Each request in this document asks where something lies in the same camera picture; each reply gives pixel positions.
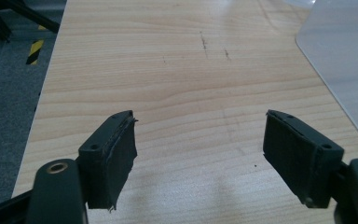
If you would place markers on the black metal stand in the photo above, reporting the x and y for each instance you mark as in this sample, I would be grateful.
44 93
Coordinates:
3 18

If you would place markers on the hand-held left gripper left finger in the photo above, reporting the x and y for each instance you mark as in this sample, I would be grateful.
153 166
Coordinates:
105 165

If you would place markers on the yellow black hazard tape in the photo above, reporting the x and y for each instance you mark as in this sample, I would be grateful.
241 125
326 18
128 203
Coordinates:
34 49

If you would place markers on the translucent white plastic board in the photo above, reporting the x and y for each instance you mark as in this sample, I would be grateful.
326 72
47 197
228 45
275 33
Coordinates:
343 53

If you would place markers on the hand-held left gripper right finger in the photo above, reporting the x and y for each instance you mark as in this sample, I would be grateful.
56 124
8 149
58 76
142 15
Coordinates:
298 161

